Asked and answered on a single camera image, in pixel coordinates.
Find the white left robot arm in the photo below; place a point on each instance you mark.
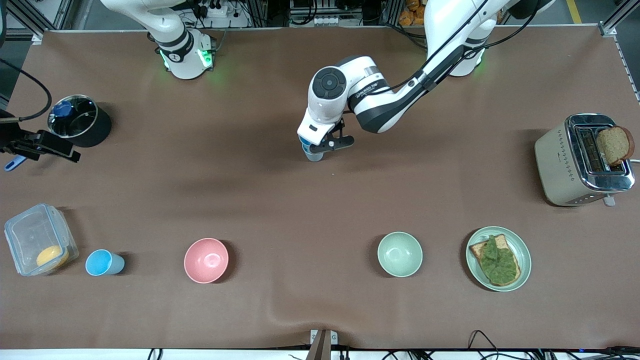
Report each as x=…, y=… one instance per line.
x=385, y=107

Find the yellow round food item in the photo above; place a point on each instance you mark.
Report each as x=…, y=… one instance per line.
x=52, y=256

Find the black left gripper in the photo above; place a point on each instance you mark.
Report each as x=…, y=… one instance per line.
x=338, y=127

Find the bag of orange snacks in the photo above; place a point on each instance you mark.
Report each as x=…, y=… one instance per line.
x=411, y=14

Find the beige and chrome toaster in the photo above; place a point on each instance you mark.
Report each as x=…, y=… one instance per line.
x=555, y=165

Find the light green bowl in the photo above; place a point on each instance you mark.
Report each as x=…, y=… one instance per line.
x=400, y=254

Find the toast slice with crust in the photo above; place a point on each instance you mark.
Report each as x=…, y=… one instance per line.
x=477, y=248

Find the white power strip with plugs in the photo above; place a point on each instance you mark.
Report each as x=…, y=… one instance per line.
x=214, y=9

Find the brown table mat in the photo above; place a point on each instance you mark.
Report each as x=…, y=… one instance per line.
x=320, y=210

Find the clear plastic lidded container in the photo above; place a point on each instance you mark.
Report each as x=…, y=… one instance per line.
x=30, y=235

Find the light green plate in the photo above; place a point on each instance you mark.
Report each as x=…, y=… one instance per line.
x=524, y=252

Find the green lettuce leaf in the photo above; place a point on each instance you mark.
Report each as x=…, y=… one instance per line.
x=500, y=262

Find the pink bowl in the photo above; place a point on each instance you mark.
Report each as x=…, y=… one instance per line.
x=206, y=260

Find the small white power strip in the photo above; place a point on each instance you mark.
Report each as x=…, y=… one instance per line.
x=326, y=20

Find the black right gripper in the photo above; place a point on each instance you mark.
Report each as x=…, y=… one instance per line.
x=11, y=136

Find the brown bread slice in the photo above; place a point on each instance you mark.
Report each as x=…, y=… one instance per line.
x=614, y=145

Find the glass lid with blue knob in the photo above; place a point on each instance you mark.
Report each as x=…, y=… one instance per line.
x=75, y=120

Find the aluminium frame profile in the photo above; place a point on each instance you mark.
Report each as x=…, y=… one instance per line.
x=619, y=20
x=37, y=17

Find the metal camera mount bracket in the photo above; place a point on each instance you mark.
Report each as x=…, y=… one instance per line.
x=321, y=345

